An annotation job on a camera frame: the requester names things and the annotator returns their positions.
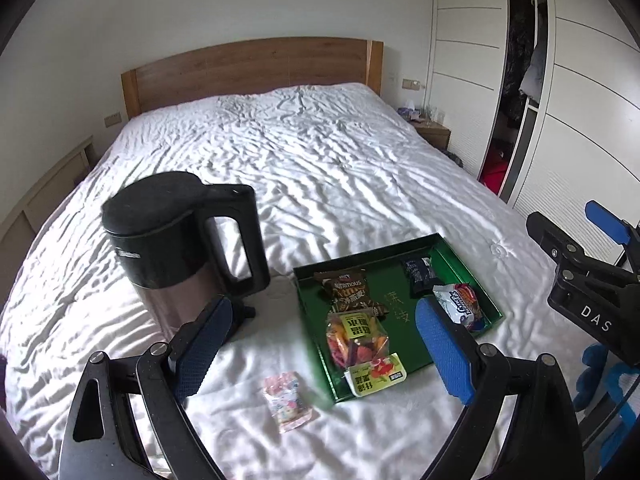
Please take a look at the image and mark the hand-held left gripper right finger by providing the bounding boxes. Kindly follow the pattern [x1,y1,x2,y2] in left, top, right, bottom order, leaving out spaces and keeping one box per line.
[415,296,586,480]

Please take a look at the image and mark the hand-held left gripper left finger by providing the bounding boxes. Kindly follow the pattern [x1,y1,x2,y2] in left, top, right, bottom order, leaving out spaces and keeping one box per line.
[59,296,235,480]

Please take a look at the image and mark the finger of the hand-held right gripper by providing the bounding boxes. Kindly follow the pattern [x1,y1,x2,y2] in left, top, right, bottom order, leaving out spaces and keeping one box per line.
[526,211,590,265]
[585,200,640,262]

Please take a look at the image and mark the green tray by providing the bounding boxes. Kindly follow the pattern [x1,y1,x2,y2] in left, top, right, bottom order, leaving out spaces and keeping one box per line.
[292,232,505,405]

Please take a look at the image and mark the blue and white cookie packet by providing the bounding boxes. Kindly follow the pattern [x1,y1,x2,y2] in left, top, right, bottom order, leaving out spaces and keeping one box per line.
[432,282,488,334]

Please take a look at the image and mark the green label fruit cup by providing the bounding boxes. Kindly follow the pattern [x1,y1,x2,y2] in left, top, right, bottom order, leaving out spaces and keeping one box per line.
[343,352,409,399]

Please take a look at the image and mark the dark navy snack packet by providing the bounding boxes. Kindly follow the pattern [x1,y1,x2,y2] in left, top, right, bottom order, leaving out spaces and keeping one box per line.
[401,256,442,298]

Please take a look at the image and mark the clear dried fruit bag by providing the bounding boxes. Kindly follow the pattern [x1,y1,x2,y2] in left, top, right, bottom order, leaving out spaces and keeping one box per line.
[326,311,391,372]

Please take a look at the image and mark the small pink snack packet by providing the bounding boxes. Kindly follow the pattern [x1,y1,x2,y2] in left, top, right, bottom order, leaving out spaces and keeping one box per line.
[263,371,314,434]

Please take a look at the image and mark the brown snack packet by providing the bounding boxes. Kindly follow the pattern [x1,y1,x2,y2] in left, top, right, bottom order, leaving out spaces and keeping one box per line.
[314,269,392,320]

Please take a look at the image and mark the red cloth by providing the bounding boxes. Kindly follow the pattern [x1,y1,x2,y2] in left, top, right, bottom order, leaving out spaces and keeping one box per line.
[479,142,507,195]

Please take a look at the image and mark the white wardrobe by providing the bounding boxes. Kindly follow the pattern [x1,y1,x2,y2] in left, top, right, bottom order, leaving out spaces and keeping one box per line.
[429,0,640,271]

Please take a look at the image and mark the black and copper electric kettle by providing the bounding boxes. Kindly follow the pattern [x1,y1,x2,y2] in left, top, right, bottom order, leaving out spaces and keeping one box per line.
[101,171,271,345]

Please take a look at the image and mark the wooden nightstand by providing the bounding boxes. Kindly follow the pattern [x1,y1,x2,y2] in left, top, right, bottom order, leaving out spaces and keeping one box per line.
[414,120,452,151]

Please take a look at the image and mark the hanging clothes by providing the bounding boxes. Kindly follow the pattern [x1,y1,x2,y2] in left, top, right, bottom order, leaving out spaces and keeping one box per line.
[501,2,547,133]

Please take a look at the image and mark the wooden bed with white sheet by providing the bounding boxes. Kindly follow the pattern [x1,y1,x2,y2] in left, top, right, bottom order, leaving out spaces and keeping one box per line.
[0,82,601,480]

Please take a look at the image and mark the wooden headboard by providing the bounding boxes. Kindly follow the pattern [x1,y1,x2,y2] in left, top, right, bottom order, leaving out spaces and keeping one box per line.
[121,37,385,121]

